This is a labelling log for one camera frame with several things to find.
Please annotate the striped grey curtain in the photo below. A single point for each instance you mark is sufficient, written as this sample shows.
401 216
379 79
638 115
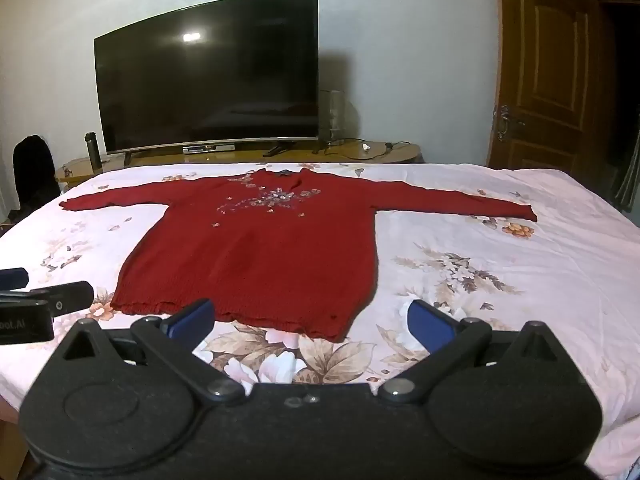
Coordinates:
629 175

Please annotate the clear glass vase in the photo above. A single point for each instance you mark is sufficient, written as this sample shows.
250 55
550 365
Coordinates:
332 115

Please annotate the dark thermos bottle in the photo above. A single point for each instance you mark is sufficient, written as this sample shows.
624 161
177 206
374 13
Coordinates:
92 150

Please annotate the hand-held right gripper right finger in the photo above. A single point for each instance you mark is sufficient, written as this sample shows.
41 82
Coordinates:
429 321

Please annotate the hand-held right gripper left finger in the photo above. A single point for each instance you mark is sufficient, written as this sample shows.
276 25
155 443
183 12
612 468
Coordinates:
194 317

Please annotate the black chair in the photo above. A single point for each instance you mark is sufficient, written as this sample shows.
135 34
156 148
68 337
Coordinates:
34 175

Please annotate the red embroidered sweater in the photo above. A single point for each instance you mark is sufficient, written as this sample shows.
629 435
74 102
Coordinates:
260 255

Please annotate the black curved television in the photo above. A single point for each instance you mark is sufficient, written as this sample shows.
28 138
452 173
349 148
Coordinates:
205 70

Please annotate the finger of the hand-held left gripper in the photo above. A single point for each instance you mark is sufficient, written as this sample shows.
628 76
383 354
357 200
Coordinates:
12 277
67 297

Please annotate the pink floral bedsheet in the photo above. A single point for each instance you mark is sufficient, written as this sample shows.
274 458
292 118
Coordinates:
500 285

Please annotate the silver set-top box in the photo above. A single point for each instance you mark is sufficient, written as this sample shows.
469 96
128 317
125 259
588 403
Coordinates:
207 148

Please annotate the brown wooden door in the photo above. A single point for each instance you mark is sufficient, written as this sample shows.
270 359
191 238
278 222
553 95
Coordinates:
545 60

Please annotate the wooden television stand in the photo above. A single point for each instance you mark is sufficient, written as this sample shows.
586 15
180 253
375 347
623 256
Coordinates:
250 157

